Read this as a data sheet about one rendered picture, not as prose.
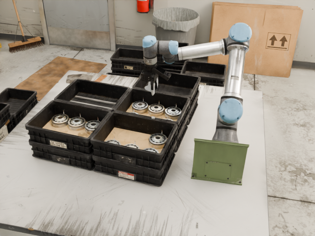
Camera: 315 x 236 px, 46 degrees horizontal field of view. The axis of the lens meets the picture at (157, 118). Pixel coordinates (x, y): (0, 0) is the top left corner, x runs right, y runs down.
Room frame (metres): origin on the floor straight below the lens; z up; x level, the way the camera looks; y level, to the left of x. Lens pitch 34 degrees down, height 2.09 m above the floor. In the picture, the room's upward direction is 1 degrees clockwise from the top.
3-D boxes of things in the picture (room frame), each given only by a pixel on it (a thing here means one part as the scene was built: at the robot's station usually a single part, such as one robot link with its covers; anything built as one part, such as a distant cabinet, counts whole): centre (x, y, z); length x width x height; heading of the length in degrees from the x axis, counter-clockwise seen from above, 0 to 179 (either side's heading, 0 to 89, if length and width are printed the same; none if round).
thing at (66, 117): (1.83, 0.58, 0.86); 0.10 x 0.10 x 0.01
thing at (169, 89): (2.18, -0.06, 0.87); 0.40 x 0.30 x 0.11; 72
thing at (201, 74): (3.07, -0.43, 0.37); 0.40 x 0.30 x 0.45; 78
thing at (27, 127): (1.73, 0.50, 0.92); 0.40 x 0.30 x 0.02; 72
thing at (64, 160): (1.73, 0.50, 0.76); 0.40 x 0.30 x 0.12; 72
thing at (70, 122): (1.80, 0.48, 0.86); 0.10 x 0.10 x 0.01
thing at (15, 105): (2.65, 1.25, 0.31); 0.40 x 0.30 x 0.34; 168
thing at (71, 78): (2.64, 0.64, 0.71); 0.22 x 0.19 x 0.01; 78
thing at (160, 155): (1.61, 0.12, 0.92); 0.40 x 0.30 x 0.02; 72
